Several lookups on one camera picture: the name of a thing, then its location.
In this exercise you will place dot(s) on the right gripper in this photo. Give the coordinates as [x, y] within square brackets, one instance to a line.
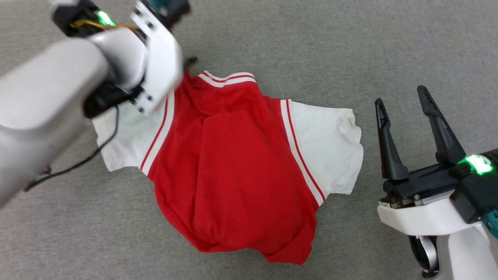
[424, 182]

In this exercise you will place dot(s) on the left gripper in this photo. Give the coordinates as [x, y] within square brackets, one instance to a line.
[74, 19]

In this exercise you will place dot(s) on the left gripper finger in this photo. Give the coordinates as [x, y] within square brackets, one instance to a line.
[191, 61]

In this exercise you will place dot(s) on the red and white shirt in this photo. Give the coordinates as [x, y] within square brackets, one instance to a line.
[233, 155]

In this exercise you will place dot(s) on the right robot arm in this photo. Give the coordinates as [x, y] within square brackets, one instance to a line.
[467, 256]

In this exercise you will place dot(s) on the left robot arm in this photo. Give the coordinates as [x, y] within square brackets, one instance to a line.
[46, 97]

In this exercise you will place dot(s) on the grey fabric sofa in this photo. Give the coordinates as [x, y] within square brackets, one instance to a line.
[350, 46]

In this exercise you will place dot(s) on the teal left camera connector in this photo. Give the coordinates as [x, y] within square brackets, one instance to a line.
[157, 4]

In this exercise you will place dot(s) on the teal camera connector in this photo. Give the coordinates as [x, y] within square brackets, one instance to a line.
[157, 4]
[492, 225]

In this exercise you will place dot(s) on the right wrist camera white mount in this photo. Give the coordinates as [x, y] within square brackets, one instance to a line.
[420, 217]

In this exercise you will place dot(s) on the teal right camera connector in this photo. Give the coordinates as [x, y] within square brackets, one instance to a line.
[492, 225]

